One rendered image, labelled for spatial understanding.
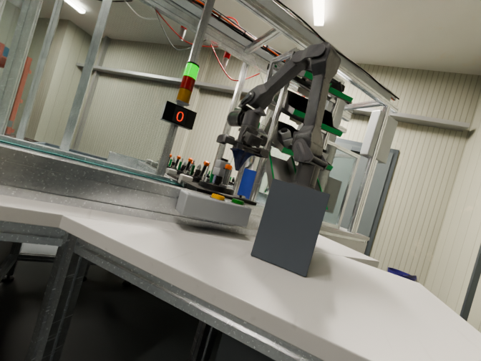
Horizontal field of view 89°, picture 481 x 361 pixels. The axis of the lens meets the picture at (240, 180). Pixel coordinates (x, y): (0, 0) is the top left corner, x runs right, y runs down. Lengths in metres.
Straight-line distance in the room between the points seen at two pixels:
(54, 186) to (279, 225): 0.53
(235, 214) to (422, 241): 4.03
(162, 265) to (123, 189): 0.29
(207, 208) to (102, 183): 0.27
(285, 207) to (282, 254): 0.11
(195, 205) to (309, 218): 0.29
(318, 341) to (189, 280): 0.21
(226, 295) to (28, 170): 0.51
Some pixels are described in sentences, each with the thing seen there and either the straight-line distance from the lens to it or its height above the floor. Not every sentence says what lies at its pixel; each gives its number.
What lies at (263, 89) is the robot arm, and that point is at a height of 1.34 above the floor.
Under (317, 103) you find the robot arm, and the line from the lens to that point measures 0.71.
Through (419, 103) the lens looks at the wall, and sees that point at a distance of 4.83.
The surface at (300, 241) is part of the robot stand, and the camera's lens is 0.61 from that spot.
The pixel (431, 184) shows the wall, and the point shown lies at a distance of 4.61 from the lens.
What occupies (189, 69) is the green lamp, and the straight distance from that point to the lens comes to 1.05.
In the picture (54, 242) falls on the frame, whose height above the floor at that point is 0.79.
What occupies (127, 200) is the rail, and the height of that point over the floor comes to 0.90.
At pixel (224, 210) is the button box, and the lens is 0.71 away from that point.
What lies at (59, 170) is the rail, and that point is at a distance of 0.71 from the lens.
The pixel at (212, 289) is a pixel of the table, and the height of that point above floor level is 0.85.
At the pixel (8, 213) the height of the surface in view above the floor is 0.85.
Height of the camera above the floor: 1.03
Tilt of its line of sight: level
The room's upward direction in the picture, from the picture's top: 16 degrees clockwise
